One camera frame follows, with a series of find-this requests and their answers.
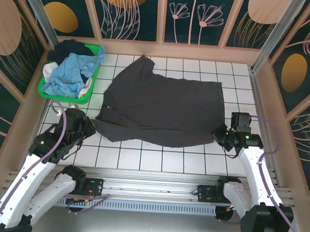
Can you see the grey t-shirt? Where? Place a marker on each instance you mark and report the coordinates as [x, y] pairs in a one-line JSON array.
[[166, 109]]

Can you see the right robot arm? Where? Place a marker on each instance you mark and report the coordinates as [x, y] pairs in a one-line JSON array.
[[252, 172]]

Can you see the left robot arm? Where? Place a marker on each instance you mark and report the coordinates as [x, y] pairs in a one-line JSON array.
[[31, 181]]

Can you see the green plastic laundry basket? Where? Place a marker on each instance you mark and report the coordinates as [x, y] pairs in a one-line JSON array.
[[65, 99]]

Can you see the white t-shirt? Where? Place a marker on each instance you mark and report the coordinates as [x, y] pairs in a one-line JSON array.
[[48, 70]]

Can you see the navy blue t-shirt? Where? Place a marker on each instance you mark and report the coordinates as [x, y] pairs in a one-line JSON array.
[[66, 48]]

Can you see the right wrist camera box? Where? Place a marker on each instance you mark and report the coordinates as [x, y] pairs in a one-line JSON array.
[[241, 120]]

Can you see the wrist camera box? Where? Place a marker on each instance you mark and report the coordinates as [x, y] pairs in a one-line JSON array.
[[74, 114], [241, 120]]

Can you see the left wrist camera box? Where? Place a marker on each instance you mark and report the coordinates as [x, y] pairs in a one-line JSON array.
[[74, 114]]

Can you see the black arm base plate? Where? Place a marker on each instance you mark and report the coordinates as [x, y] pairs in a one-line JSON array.
[[208, 194], [94, 186]]

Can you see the aluminium table edge rail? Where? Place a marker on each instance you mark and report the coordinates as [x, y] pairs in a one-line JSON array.
[[258, 86]]

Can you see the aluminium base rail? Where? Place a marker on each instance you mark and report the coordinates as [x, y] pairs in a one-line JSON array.
[[152, 185]]

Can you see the aluminium frame post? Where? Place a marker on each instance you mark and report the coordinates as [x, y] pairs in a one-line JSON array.
[[274, 31], [42, 15]]

